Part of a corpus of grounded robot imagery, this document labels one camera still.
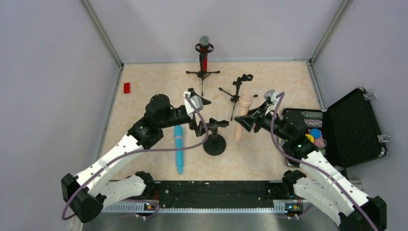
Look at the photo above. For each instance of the blue microphone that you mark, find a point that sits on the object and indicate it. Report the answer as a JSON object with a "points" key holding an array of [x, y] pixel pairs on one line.
{"points": [[179, 143]]}

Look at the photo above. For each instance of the shock mount tripod stand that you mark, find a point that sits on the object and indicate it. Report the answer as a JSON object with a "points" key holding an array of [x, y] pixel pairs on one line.
{"points": [[200, 74]]}

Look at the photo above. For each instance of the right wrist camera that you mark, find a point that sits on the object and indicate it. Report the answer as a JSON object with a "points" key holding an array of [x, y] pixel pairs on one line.
{"points": [[271, 98]]}

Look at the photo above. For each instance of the black tripod mic stand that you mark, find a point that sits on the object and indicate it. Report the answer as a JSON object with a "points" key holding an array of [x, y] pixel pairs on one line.
{"points": [[237, 83]]}

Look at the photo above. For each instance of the black carrying case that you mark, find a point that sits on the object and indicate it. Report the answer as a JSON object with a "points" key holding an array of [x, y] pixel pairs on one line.
{"points": [[350, 129]]}

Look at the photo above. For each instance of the red glitter microphone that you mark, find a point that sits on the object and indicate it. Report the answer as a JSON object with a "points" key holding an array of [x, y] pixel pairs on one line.
{"points": [[203, 43]]}

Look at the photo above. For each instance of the small red block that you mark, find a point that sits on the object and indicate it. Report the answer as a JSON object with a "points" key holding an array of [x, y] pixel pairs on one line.
{"points": [[127, 88]]}

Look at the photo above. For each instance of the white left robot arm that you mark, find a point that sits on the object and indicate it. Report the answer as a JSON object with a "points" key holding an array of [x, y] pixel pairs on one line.
{"points": [[91, 190]]}

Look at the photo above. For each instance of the beige microphone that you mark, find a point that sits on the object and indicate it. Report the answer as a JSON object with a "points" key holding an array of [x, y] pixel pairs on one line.
{"points": [[245, 102]]}

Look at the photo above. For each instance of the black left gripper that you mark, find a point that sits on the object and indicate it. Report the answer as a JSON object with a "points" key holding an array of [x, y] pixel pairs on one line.
{"points": [[194, 115]]}

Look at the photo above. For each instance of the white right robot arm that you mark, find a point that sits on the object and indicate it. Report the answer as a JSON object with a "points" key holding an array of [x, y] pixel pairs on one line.
{"points": [[317, 181]]}

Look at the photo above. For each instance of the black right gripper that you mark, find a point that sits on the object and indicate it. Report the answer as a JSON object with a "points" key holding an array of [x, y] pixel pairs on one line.
{"points": [[257, 117]]}

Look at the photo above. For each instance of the round base mic stand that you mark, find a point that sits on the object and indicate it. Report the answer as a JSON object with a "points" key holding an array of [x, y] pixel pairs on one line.
{"points": [[215, 144]]}

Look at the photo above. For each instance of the yellow round chip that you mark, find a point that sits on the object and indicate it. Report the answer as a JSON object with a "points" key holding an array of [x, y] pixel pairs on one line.
{"points": [[310, 137]]}

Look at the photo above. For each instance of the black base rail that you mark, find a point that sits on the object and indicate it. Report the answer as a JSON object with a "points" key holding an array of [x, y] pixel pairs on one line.
{"points": [[222, 194]]}

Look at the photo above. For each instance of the blue round chip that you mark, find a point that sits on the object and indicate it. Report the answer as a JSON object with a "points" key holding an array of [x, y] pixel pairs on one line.
{"points": [[315, 133]]}

